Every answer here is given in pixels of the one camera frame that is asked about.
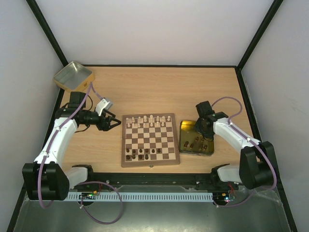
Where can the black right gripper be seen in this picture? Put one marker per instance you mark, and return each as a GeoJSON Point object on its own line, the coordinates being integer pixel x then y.
{"type": "Point", "coordinates": [205, 135]}

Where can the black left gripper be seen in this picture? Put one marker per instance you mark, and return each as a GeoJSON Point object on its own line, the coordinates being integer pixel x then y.
{"type": "Point", "coordinates": [101, 125]}

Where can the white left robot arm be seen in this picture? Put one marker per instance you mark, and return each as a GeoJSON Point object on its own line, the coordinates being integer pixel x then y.
{"type": "Point", "coordinates": [44, 178]}

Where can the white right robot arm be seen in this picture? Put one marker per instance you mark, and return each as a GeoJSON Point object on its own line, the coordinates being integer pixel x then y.
{"type": "Point", "coordinates": [257, 166]}

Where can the wooden chess board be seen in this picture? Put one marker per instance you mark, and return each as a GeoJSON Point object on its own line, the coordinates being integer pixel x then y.
{"type": "Point", "coordinates": [155, 146]}

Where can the yellow tin tray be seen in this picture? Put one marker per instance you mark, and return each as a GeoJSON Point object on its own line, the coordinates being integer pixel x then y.
{"type": "Point", "coordinates": [192, 142]}

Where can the gold tin box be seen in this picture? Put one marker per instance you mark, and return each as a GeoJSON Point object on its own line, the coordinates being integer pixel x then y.
{"type": "Point", "coordinates": [74, 77]}

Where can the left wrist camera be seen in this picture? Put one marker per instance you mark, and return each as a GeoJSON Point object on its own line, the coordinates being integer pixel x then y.
{"type": "Point", "coordinates": [104, 104]}

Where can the white slotted cable duct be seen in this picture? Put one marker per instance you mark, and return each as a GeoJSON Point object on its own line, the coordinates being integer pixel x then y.
{"type": "Point", "coordinates": [140, 197]}

